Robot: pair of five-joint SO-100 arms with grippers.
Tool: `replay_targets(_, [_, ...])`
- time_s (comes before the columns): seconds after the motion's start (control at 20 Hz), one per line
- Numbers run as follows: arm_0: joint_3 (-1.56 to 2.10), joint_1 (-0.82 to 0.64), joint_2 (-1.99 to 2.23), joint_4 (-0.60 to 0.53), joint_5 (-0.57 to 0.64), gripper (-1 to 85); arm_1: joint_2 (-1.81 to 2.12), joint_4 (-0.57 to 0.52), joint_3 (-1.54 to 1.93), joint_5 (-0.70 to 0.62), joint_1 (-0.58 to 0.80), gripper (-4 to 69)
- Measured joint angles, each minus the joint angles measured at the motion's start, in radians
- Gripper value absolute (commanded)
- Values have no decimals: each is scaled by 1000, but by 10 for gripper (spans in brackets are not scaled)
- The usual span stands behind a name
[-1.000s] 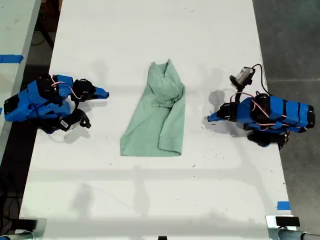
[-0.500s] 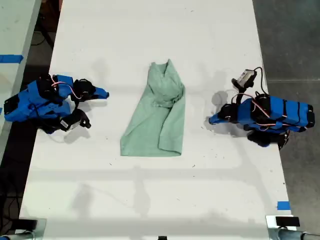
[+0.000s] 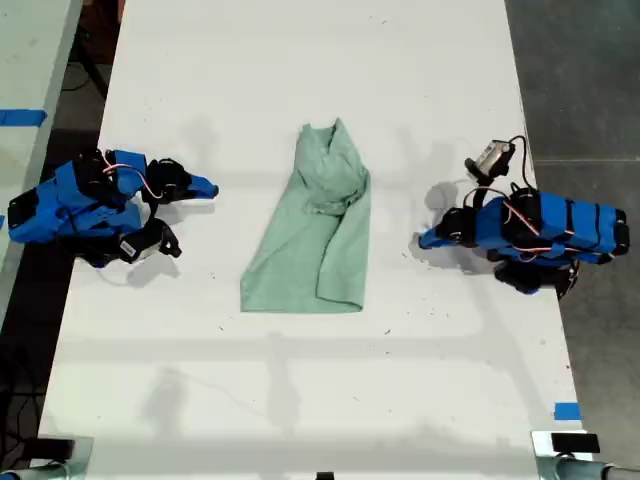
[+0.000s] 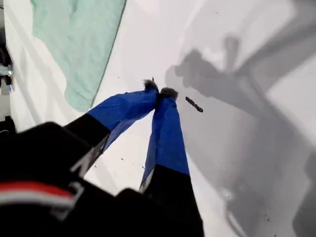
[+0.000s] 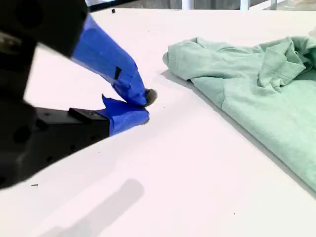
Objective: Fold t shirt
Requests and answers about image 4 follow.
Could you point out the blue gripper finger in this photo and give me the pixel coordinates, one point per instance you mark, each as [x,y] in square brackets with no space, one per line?
[123,108]
[168,148]

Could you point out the small black scrap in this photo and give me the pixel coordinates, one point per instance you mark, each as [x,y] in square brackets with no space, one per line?
[195,105]

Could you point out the pale green T-shirt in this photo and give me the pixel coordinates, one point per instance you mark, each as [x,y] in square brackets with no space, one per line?
[74,49]

